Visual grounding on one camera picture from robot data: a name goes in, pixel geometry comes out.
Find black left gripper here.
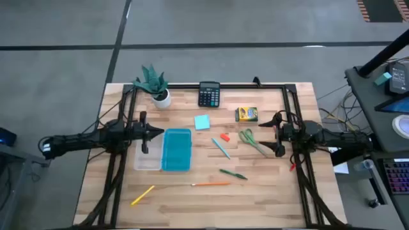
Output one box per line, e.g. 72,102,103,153
131,111,165,155

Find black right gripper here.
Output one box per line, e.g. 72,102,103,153
258,112,303,157

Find yellow green crayon box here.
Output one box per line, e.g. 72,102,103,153
235,106,259,123

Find blue sticky note pad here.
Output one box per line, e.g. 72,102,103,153
194,114,211,131

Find light blue pen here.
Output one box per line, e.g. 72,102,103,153
211,137,231,160

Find green pen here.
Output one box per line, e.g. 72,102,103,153
219,168,249,181

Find orange pencil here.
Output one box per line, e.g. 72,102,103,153
190,181,231,187

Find clear blue-lidded pencil box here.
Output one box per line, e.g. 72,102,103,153
133,127,193,173

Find white plant pot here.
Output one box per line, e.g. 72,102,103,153
151,88,172,109

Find green succulent plant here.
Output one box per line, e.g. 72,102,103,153
132,63,169,100

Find black desk calculator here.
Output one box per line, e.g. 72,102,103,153
197,80,221,109

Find white paper sheet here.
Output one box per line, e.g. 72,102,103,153
327,146,350,175

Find clear water bottle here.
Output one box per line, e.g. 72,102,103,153
353,158,374,172

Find dark grey side table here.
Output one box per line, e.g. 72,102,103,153
344,62,409,230

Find small teal box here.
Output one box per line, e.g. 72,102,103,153
373,72,393,86

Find black tablet screen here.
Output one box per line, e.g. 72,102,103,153
374,95,409,114

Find white tape roll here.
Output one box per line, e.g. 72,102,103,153
391,114,409,140

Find backlit black keyboard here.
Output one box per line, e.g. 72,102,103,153
382,158,409,195

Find black power adapter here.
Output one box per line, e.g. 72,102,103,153
385,62,408,95

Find black slanted pole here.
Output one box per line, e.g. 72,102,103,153
357,28,409,79

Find grey desk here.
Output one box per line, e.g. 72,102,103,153
0,143,52,230

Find black device with blue light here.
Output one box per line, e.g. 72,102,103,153
0,126,17,147

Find black red-edged mat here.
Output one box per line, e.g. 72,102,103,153
356,0,409,23

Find loose cable bundle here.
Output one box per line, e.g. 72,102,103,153
316,82,365,135

